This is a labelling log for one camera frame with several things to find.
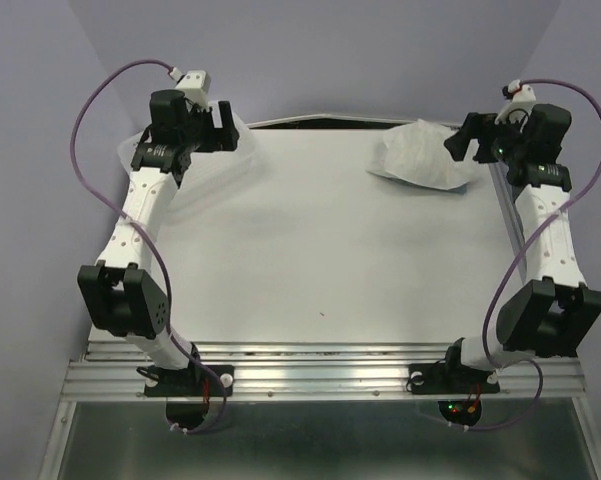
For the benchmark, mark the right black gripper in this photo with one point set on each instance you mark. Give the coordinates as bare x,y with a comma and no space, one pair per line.
476,126

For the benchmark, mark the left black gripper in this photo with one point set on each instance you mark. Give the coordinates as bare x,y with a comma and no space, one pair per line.
221,140

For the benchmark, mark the white skirt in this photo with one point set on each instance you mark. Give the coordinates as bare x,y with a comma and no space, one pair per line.
415,152

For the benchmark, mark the light blue denim skirt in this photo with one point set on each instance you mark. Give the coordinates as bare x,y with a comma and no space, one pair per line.
423,187

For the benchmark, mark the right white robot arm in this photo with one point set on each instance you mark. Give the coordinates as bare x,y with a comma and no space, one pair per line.
554,309

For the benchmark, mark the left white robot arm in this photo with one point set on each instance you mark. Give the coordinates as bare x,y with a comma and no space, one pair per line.
119,290

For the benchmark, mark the white plastic basket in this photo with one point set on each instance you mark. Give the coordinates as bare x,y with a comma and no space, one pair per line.
240,145

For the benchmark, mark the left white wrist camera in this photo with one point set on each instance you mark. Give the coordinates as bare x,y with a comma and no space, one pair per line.
195,84

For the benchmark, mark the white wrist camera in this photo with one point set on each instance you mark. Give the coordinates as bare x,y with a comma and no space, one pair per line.
520,99
195,84

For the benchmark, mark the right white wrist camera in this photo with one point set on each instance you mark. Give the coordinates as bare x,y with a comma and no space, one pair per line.
520,99

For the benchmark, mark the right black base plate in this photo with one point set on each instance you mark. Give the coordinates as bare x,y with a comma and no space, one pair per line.
460,387

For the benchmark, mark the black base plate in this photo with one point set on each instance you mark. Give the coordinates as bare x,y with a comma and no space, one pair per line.
196,398
460,387

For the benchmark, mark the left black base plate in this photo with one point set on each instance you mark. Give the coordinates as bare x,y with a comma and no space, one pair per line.
196,398

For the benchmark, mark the aluminium frame rail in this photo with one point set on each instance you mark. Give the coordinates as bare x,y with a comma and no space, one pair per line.
321,285

